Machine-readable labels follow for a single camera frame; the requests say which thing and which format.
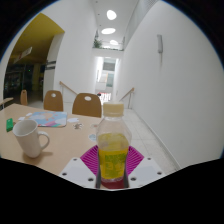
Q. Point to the beige ceramic mug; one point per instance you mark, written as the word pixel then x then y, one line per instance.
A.
pixel 28 140

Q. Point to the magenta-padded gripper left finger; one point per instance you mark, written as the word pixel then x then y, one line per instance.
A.
pixel 76 171

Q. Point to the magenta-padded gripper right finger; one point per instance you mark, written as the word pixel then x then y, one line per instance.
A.
pixel 146 171

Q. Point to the wooden chair with oval cutout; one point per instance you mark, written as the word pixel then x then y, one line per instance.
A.
pixel 53 101
pixel 87 107

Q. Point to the small wooden chair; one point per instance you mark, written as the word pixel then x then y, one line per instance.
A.
pixel 24 97

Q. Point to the white hanging sign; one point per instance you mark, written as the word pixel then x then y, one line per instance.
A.
pixel 24 54

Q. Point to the round white sticker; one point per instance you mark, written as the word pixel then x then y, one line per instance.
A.
pixel 92 137

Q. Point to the white paper scrap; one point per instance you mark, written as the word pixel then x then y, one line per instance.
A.
pixel 73 120

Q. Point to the small green box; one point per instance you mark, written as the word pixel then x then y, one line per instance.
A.
pixel 9 124

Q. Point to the green potted plant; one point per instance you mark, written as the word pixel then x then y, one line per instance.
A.
pixel 97 43

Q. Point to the wooden stair handrail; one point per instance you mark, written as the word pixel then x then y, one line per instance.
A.
pixel 128 93
pixel 68 87

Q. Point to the dark wall sign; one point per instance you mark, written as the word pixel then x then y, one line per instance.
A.
pixel 50 65

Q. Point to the clear bottle with yellow label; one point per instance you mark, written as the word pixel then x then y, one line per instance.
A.
pixel 113 156

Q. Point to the small wooden side table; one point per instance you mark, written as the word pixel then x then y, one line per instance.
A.
pixel 5 101

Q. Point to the oval ceiling lights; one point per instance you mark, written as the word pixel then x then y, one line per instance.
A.
pixel 108 31

